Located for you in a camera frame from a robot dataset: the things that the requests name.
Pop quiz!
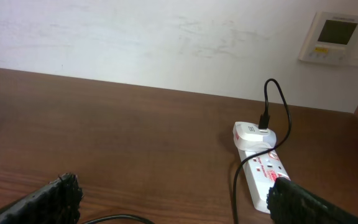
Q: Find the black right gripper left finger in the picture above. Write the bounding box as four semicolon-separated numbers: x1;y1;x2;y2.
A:
0;173;83;224

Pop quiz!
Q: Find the wall thermostat control panel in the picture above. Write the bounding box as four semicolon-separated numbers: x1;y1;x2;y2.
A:
298;12;358;67

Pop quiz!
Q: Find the white power strip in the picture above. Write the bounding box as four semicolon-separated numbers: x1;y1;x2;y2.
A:
243;151;290;213

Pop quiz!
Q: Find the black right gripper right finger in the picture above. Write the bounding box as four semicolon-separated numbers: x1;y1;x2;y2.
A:
267;177;358;224

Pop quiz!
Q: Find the white USB charger adapter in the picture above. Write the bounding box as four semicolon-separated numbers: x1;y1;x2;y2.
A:
232;121;277;152

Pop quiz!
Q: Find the black USB charging cable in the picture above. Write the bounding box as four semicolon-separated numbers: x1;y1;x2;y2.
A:
81;78;293;224

